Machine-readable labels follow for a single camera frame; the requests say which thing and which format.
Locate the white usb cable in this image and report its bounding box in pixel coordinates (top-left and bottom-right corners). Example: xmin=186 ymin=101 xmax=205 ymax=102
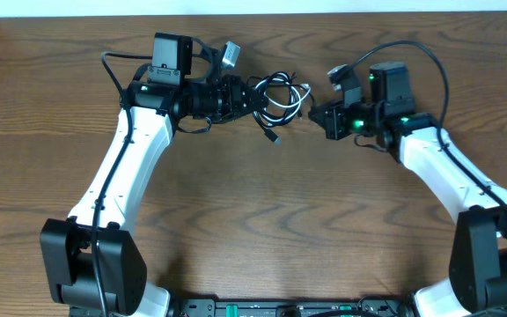
xmin=253 ymin=77 xmax=312 ymax=124

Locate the black usb cable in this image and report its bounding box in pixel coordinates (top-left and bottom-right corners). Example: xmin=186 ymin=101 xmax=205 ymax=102
xmin=246 ymin=70 xmax=319 ymax=145

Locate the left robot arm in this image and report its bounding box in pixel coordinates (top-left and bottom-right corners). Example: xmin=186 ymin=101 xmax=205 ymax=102
xmin=40 ymin=33 xmax=268 ymax=316

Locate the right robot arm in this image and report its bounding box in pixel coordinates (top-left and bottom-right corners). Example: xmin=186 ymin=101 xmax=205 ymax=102
xmin=309 ymin=62 xmax=507 ymax=316

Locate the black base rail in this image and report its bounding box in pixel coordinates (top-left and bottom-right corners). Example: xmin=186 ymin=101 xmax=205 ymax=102
xmin=166 ymin=295 xmax=417 ymax=317

